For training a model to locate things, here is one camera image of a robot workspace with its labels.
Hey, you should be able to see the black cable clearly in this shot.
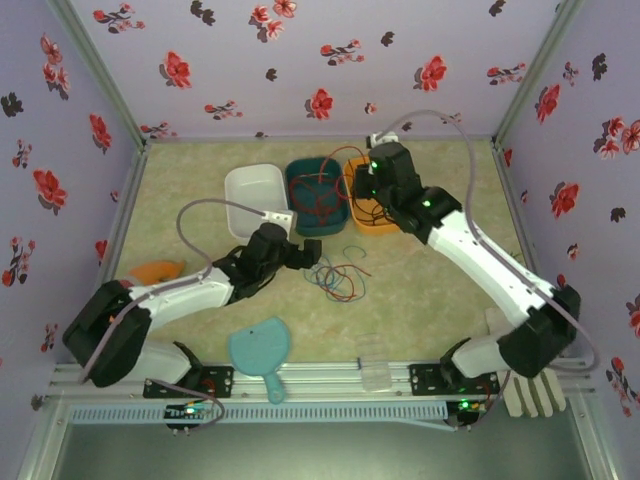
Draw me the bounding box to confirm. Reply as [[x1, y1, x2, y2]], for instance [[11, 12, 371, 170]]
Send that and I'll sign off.
[[349, 169, 401, 229]]

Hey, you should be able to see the dark teal plastic bin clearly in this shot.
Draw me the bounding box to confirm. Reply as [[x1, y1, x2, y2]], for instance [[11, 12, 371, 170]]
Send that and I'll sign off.
[[284, 156, 350, 237]]

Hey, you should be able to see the orange plastic bin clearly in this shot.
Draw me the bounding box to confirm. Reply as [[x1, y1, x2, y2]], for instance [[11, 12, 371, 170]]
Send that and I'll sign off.
[[342, 155, 402, 236]]

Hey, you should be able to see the white plastic bin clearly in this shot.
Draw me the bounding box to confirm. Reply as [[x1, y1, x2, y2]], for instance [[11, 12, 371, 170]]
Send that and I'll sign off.
[[224, 163, 291, 240]]

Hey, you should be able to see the light blue plastic dustpan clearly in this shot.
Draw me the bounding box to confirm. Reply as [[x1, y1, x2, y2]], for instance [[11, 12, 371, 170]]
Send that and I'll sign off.
[[227, 317, 293, 405]]

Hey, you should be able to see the orange fish plush toy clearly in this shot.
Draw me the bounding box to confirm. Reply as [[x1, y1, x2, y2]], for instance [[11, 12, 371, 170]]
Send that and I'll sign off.
[[127, 259, 188, 286]]

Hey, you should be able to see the clear plastic container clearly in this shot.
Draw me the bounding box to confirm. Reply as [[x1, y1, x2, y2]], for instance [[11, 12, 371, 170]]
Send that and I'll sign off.
[[355, 333, 393, 393]]

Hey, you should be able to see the left circuit board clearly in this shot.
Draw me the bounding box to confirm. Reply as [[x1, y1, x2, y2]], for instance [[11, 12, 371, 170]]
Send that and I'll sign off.
[[164, 403, 215, 427]]

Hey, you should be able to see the circuit board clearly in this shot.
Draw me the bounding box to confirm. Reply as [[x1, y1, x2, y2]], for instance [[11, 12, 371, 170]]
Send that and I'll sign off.
[[447, 398, 489, 430], [164, 403, 215, 427]]

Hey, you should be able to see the right circuit board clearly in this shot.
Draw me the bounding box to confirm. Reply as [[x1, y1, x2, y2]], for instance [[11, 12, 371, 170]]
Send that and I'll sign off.
[[447, 398, 489, 430]]

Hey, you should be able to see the beige hand-shaped glove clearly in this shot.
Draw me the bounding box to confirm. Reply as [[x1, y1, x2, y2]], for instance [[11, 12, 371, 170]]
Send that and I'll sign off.
[[483, 307, 567, 419]]

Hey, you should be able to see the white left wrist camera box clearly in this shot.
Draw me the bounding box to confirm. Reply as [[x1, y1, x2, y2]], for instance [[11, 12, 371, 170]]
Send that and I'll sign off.
[[262, 209, 298, 234]]

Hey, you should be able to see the aluminium back rail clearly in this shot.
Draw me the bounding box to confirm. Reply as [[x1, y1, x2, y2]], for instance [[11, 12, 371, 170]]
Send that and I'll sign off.
[[144, 135, 496, 145]]

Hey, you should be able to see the grey right arm cable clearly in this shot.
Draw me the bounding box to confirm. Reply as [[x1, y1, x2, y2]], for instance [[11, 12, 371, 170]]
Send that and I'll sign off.
[[379, 109, 600, 432]]

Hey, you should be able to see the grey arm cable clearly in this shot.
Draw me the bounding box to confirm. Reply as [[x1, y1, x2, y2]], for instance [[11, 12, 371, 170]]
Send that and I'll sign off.
[[79, 198, 269, 435], [379, 109, 600, 432]]

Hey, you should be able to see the grey left arm cable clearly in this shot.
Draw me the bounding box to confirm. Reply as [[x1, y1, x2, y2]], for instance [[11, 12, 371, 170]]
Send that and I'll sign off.
[[79, 198, 269, 435]]

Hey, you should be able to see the aluminium side rail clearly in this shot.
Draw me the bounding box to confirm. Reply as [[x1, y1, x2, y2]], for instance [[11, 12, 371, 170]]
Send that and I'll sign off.
[[492, 142, 569, 359], [74, 144, 150, 364]]

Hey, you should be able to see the aluminium mounting rail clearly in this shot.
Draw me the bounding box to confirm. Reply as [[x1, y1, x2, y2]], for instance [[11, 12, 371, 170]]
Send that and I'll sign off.
[[49, 362, 592, 400]]

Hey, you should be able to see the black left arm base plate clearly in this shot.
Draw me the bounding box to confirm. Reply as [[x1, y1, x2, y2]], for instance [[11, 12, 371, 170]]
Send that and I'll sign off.
[[143, 365, 235, 400]]

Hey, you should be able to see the white slotted cable duct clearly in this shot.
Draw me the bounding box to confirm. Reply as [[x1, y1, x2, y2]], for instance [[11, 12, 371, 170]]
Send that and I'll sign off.
[[67, 403, 449, 424]]

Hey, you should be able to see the aluminium frame post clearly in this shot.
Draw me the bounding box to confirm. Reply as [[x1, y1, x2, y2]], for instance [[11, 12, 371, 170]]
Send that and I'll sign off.
[[47, 0, 151, 149], [492, 0, 586, 151]]

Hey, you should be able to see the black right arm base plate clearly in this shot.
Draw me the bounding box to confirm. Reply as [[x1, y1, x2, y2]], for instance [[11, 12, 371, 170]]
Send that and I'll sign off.
[[408, 363, 501, 398]]

